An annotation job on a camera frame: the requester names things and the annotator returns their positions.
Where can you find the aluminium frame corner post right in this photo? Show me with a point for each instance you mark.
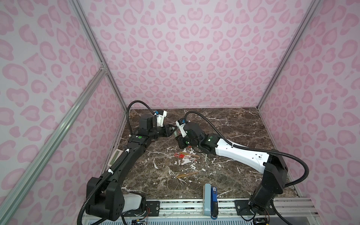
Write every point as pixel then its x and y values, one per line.
pixel 305 22

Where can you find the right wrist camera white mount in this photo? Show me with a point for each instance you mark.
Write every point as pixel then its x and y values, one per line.
pixel 180 124

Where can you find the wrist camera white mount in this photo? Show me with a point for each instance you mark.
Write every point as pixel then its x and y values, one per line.
pixel 160 116
pixel 180 124

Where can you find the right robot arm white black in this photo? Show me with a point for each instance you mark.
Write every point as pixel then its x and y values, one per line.
pixel 270 163

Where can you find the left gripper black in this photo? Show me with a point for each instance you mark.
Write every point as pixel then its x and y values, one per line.
pixel 165 130

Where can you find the red gel pen pair upper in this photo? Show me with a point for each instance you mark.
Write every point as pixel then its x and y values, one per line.
pixel 183 156

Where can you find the red gel pen pair lower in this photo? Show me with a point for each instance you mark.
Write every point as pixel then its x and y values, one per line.
pixel 189 159

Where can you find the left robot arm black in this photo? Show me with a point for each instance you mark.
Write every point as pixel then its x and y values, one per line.
pixel 104 196

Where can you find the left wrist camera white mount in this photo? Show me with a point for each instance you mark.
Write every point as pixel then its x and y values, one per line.
pixel 160 116

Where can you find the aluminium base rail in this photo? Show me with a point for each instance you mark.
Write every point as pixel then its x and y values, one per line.
pixel 296 210

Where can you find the red gel pen pair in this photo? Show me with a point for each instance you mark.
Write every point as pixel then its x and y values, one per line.
pixel 189 159
pixel 183 156

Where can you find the blue grey camera mount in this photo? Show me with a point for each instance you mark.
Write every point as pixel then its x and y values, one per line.
pixel 210 201

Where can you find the pink calculator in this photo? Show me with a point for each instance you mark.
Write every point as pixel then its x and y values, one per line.
pixel 115 155

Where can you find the aluminium frame corner post left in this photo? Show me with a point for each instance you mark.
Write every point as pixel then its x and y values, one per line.
pixel 84 23

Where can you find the aluminium diagonal frame bar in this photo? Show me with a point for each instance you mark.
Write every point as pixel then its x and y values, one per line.
pixel 31 174

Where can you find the aluminium frame corner post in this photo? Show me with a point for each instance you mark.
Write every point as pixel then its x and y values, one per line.
pixel 305 22
pixel 84 23

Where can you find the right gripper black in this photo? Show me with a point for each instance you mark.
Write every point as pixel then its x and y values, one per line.
pixel 180 138

